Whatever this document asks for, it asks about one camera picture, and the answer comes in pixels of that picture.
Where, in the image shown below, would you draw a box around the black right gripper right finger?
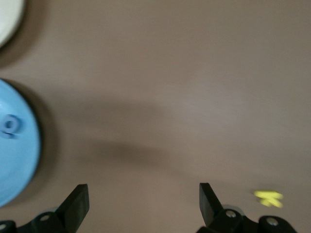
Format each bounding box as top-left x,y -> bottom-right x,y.
196,182 -> 296,233

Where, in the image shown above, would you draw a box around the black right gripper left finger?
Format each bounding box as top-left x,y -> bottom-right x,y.
0,183 -> 90,233

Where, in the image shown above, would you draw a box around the blue foam lowercase g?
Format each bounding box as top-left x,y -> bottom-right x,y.
0,114 -> 22,140

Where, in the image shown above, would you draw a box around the yellow foam letter K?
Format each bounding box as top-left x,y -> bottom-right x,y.
252,189 -> 284,208

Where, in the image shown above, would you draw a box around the blue round plate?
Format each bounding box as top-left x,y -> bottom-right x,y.
0,78 -> 41,207

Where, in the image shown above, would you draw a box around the brown table cover sheet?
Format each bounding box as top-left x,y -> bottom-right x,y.
0,0 -> 311,233

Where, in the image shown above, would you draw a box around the beige round plate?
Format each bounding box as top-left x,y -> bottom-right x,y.
0,0 -> 25,48

